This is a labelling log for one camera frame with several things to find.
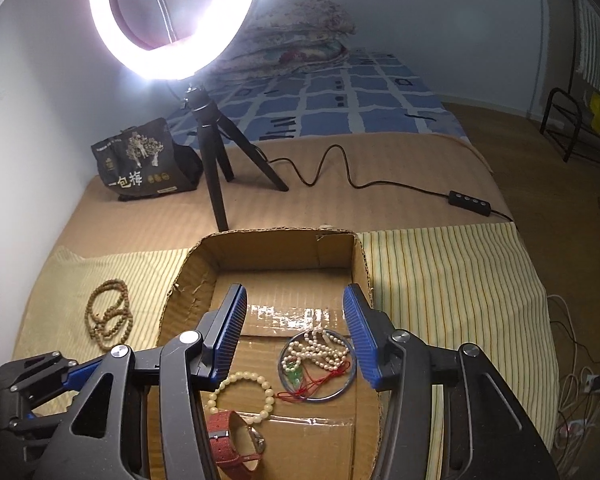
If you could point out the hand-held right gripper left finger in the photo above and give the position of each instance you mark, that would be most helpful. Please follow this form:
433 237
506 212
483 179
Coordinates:
228 340

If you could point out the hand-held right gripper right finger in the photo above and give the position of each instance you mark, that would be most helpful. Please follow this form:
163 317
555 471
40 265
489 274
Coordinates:
362 342

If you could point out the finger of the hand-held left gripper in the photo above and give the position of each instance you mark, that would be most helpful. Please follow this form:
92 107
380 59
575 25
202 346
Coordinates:
82 375

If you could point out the metal bangle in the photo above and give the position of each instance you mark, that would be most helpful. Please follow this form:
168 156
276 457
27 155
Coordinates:
347 390

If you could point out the cardboard box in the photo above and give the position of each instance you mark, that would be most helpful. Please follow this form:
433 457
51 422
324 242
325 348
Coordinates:
280 260

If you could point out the yellow striped cloth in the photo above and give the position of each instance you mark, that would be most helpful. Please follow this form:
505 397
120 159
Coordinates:
455 290

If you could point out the black inline light controller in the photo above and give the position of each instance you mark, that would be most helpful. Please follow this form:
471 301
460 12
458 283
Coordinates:
470 202

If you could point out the black mini tripod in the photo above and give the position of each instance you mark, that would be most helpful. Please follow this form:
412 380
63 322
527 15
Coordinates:
215 160

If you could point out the black printed snack bag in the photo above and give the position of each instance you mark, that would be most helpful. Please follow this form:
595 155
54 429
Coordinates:
140 160

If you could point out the white power strip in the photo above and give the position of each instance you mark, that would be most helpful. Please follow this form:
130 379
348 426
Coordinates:
596 382

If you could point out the blue checked bedsheet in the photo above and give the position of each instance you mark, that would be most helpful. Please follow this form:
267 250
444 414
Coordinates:
360 90

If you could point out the black metal shoe rack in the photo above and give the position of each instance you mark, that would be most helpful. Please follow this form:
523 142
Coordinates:
555 110

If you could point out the folded floral quilt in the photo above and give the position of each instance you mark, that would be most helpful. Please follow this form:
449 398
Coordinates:
300 35

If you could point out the white knitted hanging cloth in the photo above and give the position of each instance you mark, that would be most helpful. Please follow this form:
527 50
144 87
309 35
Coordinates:
597 45

